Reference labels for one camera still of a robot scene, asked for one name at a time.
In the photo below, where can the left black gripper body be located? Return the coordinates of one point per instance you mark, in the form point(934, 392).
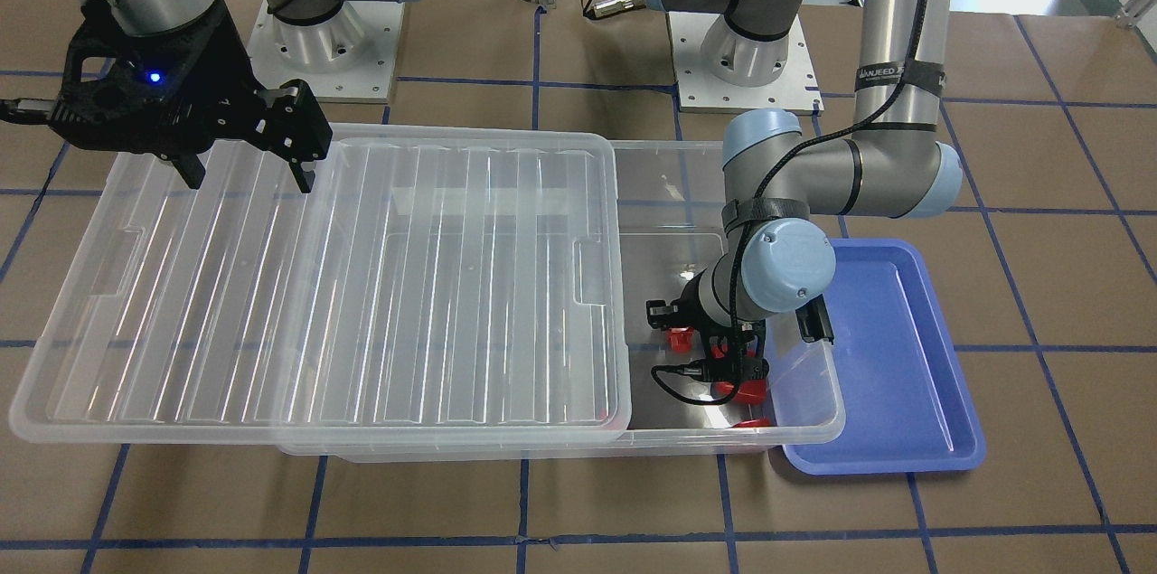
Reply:
point(691, 306)

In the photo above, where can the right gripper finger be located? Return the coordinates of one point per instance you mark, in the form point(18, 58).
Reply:
point(191, 169)
point(293, 127)

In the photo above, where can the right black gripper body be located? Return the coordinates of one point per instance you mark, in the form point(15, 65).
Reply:
point(228, 84)

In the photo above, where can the red block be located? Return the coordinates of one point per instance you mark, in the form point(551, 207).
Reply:
point(754, 423)
point(752, 393)
point(680, 339)

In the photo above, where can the clear plastic storage box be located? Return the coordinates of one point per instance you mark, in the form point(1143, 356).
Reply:
point(685, 234)

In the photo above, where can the blue plastic tray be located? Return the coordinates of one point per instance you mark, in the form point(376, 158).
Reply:
point(889, 392)

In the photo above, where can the clear plastic box lid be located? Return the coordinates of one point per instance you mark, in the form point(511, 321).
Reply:
point(440, 287)

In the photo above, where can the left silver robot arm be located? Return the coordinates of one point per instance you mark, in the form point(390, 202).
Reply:
point(886, 163)

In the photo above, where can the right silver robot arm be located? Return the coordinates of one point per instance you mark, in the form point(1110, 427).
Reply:
point(146, 17)

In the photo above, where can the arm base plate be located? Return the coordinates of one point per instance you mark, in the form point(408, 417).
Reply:
point(719, 72)
point(349, 59)

